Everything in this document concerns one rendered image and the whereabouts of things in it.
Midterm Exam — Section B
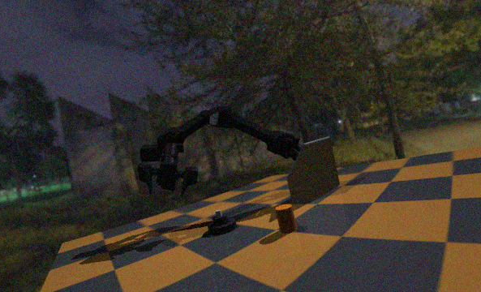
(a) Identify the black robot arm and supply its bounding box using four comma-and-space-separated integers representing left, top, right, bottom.
140, 106, 302, 191

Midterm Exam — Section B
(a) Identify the orange knob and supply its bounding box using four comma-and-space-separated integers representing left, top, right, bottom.
275, 204, 297, 234

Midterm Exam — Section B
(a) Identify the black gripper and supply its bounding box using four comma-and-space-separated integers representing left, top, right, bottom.
138, 152, 198, 196

